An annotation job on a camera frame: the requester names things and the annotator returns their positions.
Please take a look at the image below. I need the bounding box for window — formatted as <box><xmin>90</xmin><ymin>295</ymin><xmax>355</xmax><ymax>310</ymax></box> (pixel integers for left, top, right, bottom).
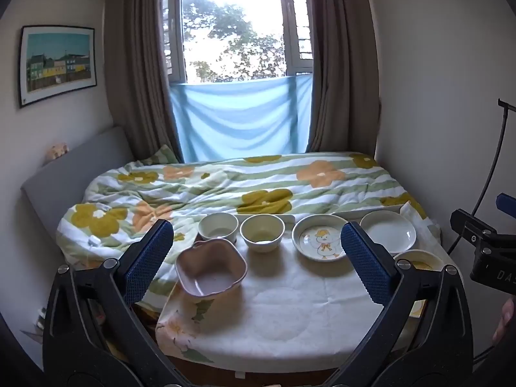
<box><xmin>161</xmin><ymin>0</ymin><xmax>315</xmax><ymax>83</ymax></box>

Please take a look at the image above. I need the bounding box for cream yellow plate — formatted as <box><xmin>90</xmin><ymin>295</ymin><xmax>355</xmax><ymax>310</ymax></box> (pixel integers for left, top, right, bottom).
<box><xmin>393</xmin><ymin>249</ymin><xmax>440</xmax><ymax>273</ymax></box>

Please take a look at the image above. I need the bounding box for brown curtain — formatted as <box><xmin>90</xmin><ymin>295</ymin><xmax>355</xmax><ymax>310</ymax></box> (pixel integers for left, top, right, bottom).
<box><xmin>104</xmin><ymin>0</ymin><xmax>184</xmax><ymax>162</ymax></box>
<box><xmin>304</xmin><ymin>0</ymin><xmax>382</xmax><ymax>154</ymax></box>

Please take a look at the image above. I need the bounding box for black cable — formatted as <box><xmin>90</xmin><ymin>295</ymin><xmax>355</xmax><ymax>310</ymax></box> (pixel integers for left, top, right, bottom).
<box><xmin>441</xmin><ymin>99</ymin><xmax>516</xmax><ymax>253</ymax></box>

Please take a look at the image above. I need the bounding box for white ribbed bowl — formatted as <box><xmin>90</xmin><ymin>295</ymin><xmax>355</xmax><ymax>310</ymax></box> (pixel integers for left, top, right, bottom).
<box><xmin>197</xmin><ymin>212</ymin><xmax>240</xmax><ymax>244</ymax></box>

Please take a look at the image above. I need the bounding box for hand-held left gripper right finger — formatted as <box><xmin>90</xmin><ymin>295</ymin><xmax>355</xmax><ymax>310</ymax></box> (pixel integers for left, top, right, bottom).
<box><xmin>318</xmin><ymin>221</ymin><xmax>474</xmax><ymax>387</ymax></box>

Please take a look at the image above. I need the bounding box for duck print plate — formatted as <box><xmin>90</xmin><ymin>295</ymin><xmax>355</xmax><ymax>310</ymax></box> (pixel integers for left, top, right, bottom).
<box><xmin>291</xmin><ymin>214</ymin><xmax>355</xmax><ymax>263</ymax></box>

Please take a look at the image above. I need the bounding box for cream round bowl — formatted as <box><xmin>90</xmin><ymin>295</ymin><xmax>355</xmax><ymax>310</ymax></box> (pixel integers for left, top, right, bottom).
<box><xmin>240</xmin><ymin>214</ymin><xmax>285</xmax><ymax>253</ymax></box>

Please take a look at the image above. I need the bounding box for framed picture of houses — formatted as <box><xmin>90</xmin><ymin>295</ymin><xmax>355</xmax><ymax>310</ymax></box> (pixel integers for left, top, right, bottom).
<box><xmin>19</xmin><ymin>25</ymin><xmax>97</xmax><ymax>109</ymax></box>

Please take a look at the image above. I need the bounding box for white rectangular plate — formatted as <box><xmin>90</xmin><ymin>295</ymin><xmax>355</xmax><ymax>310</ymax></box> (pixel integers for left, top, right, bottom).
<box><xmin>331</xmin><ymin>205</ymin><xmax>404</xmax><ymax>218</ymax></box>

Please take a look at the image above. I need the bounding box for person's right hand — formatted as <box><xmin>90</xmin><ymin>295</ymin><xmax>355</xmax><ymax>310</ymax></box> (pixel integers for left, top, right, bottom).
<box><xmin>492</xmin><ymin>296</ymin><xmax>516</xmax><ymax>345</ymax></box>

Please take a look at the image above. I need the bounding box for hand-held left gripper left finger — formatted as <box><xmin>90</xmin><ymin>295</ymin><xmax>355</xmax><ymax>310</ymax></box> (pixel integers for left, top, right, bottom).
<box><xmin>42</xmin><ymin>218</ymin><xmax>190</xmax><ymax>387</ymax></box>

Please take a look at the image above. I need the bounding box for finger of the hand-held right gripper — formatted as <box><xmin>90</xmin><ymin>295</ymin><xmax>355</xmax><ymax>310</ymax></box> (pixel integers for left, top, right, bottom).
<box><xmin>450</xmin><ymin>209</ymin><xmax>516</xmax><ymax>251</ymax></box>
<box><xmin>496</xmin><ymin>193</ymin><xmax>516</xmax><ymax>215</ymax></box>

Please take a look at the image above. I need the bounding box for floral striped quilt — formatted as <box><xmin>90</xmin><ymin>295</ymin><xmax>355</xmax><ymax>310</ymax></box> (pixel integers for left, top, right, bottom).
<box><xmin>56</xmin><ymin>151</ymin><xmax>428</xmax><ymax>303</ymax></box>

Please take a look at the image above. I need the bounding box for pink square bowl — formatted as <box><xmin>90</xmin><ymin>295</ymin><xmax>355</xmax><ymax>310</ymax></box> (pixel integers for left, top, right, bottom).
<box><xmin>175</xmin><ymin>239</ymin><xmax>248</xmax><ymax>300</ymax></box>

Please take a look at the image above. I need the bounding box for white floral tablecloth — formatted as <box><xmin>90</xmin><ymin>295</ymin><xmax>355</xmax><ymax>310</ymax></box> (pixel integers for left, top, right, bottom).
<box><xmin>155</xmin><ymin>202</ymin><xmax>442</xmax><ymax>365</ymax></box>

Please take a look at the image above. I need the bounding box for grey headboard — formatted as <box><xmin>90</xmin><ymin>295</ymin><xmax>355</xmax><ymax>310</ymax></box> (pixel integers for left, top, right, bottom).
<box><xmin>21</xmin><ymin>126</ymin><xmax>130</xmax><ymax>246</ymax></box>

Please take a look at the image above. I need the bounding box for light blue cloth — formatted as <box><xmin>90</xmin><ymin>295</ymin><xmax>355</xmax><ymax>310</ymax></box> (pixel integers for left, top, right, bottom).
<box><xmin>169</xmin><ymin>73</ymin><xmax>313</xmax><ymax>163</ymax></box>

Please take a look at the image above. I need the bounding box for green striped pillow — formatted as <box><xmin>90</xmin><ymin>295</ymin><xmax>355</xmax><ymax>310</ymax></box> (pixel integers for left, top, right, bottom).
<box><xmin>139</xmin><ymin>144</ymin><xmax>180</xmax><ymax>166</ymax></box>

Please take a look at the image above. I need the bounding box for plain white plate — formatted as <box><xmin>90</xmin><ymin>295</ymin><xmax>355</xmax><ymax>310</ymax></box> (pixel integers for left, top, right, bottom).
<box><xmin>359</xmin><ymin>211</ymin><xmax>417</xmax><ymax>253</ymax></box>

